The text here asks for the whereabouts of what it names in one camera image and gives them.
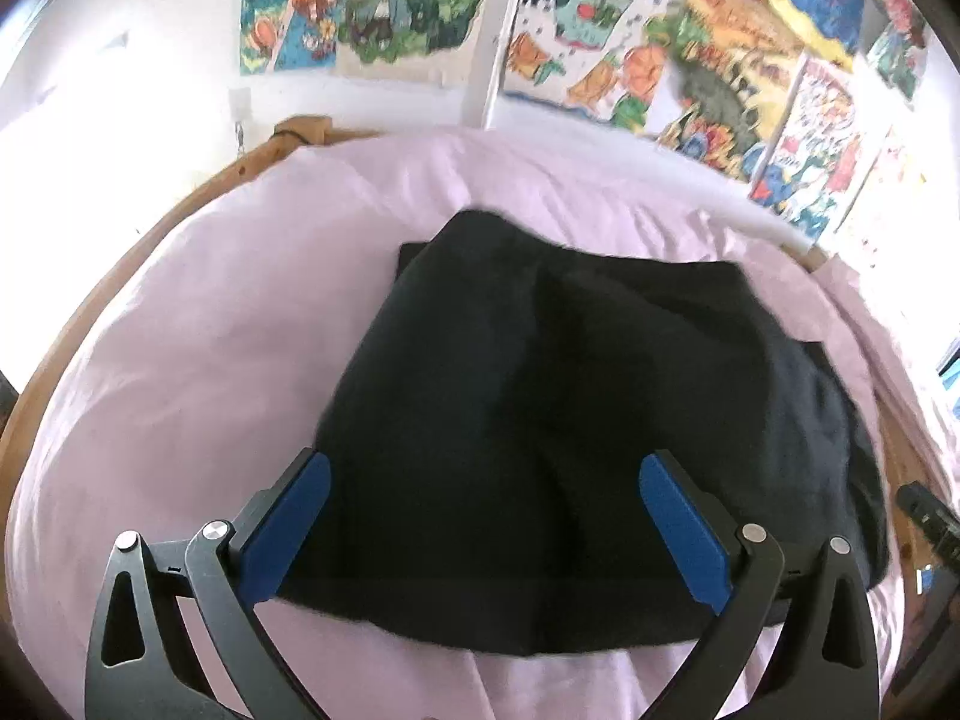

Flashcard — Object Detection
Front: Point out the black puffer jacket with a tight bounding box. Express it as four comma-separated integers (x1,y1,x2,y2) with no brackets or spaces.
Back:
280,211,889,656

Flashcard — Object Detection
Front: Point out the pink bed sheet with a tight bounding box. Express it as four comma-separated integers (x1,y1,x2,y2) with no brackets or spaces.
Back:
3,122,959,720

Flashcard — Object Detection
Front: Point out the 2024 dragon drawing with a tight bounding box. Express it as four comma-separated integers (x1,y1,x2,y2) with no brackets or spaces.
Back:
750,59,890,242

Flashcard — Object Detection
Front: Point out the black hill flower drawing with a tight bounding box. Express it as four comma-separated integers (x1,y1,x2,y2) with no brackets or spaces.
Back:
658,0,805,182

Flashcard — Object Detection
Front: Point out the fruit juice drawing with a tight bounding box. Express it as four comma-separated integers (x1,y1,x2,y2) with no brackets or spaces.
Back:
501,0,683,135

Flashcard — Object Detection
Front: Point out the anime character drawing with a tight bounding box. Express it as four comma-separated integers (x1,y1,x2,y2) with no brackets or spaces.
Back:
335,0,485,88

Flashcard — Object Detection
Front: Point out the wooden bed frame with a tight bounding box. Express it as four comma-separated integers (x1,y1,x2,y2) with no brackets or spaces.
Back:
0,115,955,699

